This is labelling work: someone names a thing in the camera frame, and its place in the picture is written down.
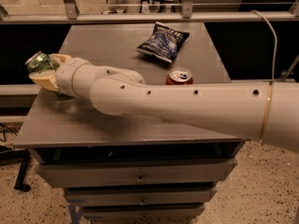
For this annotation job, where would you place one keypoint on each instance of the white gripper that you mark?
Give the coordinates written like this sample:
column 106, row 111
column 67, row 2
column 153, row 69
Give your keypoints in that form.
column 64, row 76

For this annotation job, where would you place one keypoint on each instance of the green soda can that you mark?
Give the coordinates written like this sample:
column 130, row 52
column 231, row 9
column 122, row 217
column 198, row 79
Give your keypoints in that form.
column 40, row 62

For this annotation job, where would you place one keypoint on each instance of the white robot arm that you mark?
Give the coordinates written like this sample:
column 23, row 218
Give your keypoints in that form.
column 266, row 112

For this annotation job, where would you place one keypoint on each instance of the red Coca-Cola can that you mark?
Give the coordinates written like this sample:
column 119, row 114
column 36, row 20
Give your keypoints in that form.
column 179, row 76

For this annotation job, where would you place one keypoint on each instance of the grey metal railing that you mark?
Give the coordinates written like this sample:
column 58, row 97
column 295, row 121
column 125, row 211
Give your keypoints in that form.
column 126, row 11

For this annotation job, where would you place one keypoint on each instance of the black stand leg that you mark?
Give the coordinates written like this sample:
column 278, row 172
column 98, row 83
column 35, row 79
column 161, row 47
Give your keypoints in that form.
column 8, row 155

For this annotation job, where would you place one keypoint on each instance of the blue chip bag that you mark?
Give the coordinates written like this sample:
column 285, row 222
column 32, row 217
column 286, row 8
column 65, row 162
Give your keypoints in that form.
column 164, row 43

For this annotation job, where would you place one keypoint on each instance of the grey drawer cabinet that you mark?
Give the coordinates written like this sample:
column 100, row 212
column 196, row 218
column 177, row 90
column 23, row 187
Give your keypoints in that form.
column 129, row 166

